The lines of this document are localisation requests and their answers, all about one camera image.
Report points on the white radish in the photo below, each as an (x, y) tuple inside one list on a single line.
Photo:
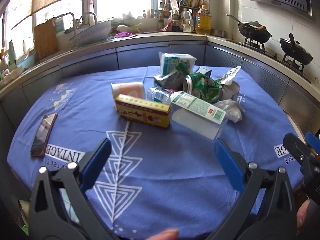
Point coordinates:
[(126, 28)]

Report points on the yellow cooking oil bottle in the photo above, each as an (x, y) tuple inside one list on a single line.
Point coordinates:
[(203, 22)]

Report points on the green and white carton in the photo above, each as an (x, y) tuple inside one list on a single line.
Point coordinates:
[(197, 106)]

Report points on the blue printed tablecloth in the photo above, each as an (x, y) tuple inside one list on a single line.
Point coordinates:
[(175, 155)]

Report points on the person's right hand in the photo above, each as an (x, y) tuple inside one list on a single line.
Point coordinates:
[(303, 213)]

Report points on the chrome faucet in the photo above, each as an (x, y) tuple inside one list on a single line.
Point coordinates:
[(88, 15), (66, 17)]

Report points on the wooden cutting board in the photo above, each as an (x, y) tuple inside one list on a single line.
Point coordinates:
[(46, 40)]

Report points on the purple cloth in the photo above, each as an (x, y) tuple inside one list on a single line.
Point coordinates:
[(125, 34)]

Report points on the crushed green can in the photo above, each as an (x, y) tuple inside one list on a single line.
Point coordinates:
[(205, 87)]

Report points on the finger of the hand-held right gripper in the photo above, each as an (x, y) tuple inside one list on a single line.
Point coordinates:
[(293, 145), (312, 138)]

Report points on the black wok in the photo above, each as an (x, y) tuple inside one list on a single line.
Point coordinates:
[(255, 32)]

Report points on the row of condiment bottles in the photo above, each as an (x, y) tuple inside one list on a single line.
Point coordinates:
[(165, 17)]

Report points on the gas stove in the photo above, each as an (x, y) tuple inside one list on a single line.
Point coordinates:
[(272, 52)]

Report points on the yellow and red box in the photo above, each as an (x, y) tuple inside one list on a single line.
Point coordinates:
[(142, 111)]

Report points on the green onions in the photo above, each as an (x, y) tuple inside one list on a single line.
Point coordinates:
[(127, 25)]

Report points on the black pan with lid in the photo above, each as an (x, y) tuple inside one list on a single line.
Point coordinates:
[(295, 51)]

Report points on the white and teal tissue pack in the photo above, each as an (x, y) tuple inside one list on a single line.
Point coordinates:
[(172, 62)]

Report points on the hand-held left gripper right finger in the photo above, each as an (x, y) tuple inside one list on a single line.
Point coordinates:
[(230, 165)]

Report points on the white tissue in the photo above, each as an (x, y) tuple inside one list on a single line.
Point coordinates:
[(231, 110)]

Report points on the foil snack wrapper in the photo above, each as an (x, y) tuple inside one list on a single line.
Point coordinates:
[(228, 76)]

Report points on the grey kitchen cabinet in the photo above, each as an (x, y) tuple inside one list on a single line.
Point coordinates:
[(140, 55)]

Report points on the white paper cup blue print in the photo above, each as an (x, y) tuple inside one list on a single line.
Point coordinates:
[(232, 92)]

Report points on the white plastic jug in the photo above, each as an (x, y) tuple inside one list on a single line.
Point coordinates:
[(186, 18)]

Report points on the clear plastic bottle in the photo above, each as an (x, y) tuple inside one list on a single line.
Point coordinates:
[(157, 95)]

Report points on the dark smartphone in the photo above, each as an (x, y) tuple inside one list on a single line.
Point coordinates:
[(43, 135)]

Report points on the person's left hand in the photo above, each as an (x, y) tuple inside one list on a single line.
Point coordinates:
[(165, 235)]

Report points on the white enamel basin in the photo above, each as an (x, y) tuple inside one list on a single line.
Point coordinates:
[(92, 32)]

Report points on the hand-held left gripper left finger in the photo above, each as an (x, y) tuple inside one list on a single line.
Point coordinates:
[(97, 165)]

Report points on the crushed grey carton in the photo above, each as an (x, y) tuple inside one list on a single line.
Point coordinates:
[(170, 81)]

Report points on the small metal bowl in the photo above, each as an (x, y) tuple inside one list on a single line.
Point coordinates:
[(218, 33)]

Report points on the orange paper cup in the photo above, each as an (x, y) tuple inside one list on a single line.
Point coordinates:
[(130, 90)]

